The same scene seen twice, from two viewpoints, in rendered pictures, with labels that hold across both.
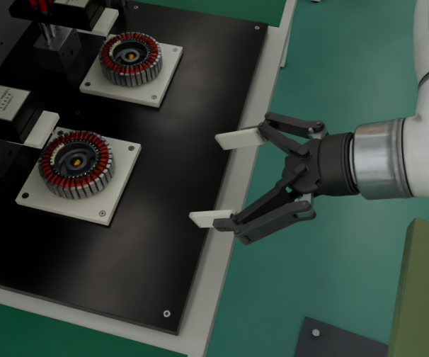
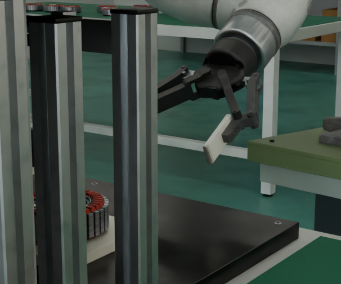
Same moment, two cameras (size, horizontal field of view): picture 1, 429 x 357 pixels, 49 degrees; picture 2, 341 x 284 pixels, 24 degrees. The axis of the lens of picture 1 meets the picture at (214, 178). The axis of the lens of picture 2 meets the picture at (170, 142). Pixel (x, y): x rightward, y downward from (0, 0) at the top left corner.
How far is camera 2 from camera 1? 1.06 m
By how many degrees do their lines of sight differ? 67
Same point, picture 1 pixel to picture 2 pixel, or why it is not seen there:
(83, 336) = (274, 273)
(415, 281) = (303, 150)
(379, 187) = (269, 41)
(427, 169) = (279, 12)
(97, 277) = (213, 244)
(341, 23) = not seen: outside the picture
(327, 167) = (238, 51)
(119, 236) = (170, 231)
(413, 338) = not seen: outside the picture
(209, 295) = not seen: hidden behind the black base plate
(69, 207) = (111, 238)
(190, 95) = not seen: hidden behind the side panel
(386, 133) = (242, 15)
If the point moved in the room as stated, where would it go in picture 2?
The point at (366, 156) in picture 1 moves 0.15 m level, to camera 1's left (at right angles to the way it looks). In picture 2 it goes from (250, 27) to (220, 38)
